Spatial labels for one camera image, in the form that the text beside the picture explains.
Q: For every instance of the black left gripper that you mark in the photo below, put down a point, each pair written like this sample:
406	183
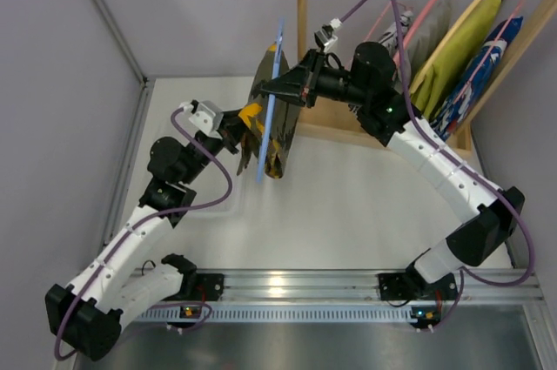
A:
232	131

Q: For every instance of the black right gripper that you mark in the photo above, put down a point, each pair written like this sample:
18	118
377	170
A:
310	78

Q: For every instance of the camouflage trousers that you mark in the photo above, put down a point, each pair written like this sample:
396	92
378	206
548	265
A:
284	122

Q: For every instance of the light blue hanger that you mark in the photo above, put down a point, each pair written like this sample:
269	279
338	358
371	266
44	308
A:
266	135

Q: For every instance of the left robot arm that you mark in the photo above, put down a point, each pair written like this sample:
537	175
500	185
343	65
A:
89	314

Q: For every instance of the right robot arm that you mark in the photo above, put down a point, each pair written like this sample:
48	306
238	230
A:
487	214

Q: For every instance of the white black printed trousers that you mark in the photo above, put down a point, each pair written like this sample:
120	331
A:
389	39

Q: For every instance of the lime green trousers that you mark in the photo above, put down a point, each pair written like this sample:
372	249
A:
441	71

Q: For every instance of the grey trousers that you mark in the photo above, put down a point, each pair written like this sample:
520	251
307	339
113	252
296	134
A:
425	39

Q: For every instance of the blue white red trousers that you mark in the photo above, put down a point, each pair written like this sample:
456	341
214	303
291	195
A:
473	81

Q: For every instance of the pink hanger under blue trousers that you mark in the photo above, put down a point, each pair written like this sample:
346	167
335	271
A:
486	54

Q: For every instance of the wooden clothes rack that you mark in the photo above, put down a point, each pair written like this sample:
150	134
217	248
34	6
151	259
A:
334	122

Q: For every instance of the clear plastic basket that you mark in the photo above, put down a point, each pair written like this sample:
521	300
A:
211	184

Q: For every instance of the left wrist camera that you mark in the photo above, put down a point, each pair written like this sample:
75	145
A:
205	115

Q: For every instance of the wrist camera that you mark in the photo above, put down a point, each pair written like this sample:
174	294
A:
326	37
205	115

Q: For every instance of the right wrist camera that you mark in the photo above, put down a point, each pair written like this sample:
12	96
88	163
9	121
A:
326	37

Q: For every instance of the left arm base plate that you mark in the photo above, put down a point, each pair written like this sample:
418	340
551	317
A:
205	286

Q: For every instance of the aluminium rail base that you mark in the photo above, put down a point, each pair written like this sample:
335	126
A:
349	286

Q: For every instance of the grey slotted cable duct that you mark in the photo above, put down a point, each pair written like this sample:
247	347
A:
288	314

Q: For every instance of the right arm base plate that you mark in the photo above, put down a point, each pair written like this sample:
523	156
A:
403	286

